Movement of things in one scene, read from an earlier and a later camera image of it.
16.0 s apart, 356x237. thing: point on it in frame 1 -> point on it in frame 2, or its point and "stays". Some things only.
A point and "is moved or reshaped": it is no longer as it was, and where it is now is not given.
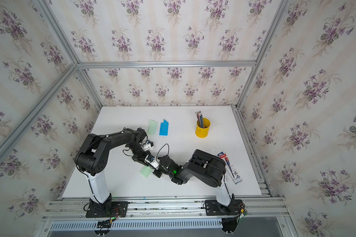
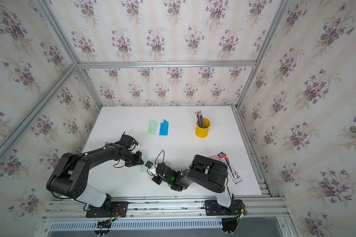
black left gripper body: x=141 y=159 -> x=133 y=159
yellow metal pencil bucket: x=202 y=132 stays
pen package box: x=234 y=175 stays
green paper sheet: x=152 y=128 stays
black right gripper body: x=159 y=172 -> x=158 y=180
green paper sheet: x=146 y=171 is moved or reshaped
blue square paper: x=164 y=128 stays
